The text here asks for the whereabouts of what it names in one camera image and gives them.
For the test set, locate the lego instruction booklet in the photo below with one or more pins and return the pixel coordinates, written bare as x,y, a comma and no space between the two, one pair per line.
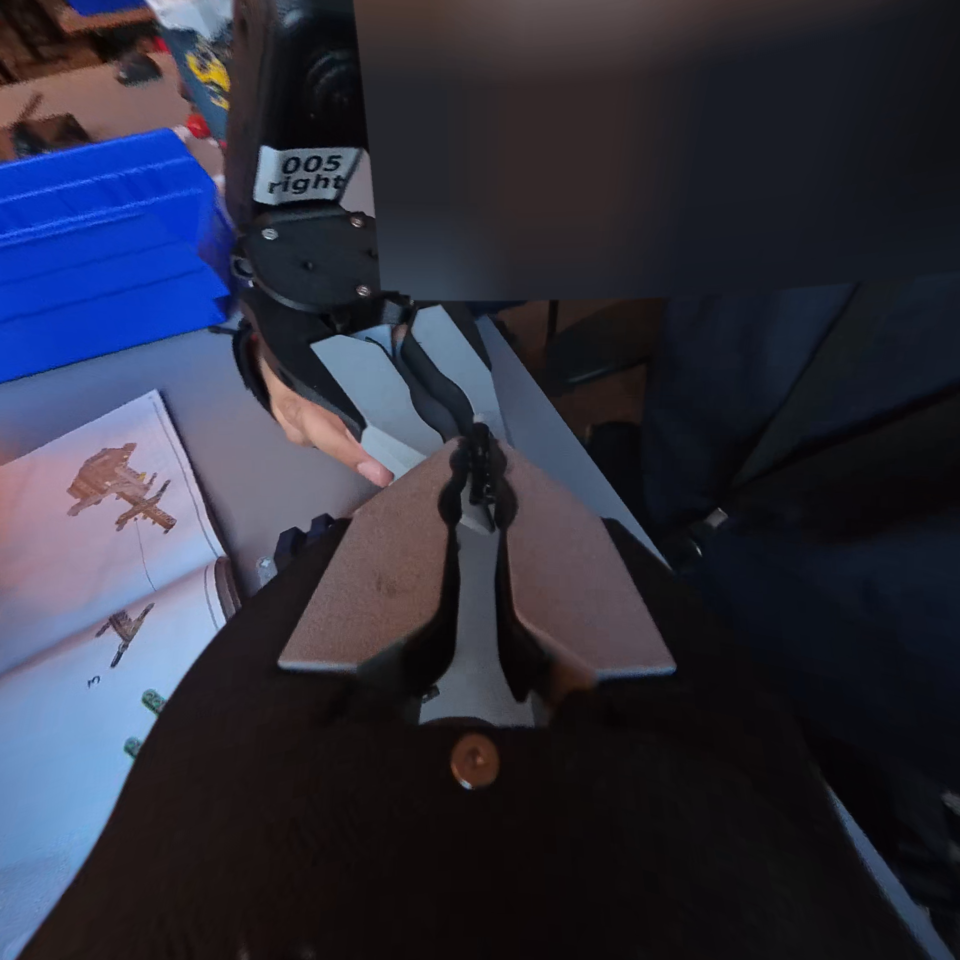
60,750

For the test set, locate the person's right hand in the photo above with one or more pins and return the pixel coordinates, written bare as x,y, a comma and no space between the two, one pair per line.
307,424

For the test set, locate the blue plastic storage bin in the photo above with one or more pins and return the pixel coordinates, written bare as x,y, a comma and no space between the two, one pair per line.
97,247

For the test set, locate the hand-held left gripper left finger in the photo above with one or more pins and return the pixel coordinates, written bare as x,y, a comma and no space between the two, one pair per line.
375,585

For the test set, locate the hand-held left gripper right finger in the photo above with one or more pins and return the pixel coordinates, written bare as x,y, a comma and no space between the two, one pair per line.
585,592

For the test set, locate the blue yellow printed packaging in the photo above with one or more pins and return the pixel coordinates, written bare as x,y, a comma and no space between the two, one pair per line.
202,67

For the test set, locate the black lego axle piece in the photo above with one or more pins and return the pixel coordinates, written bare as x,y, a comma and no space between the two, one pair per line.
476,457

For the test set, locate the partly built lego model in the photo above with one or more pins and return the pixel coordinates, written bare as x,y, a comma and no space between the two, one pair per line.
300,536

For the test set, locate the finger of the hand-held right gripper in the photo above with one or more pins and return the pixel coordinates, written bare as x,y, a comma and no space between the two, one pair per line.
360,382
454,349

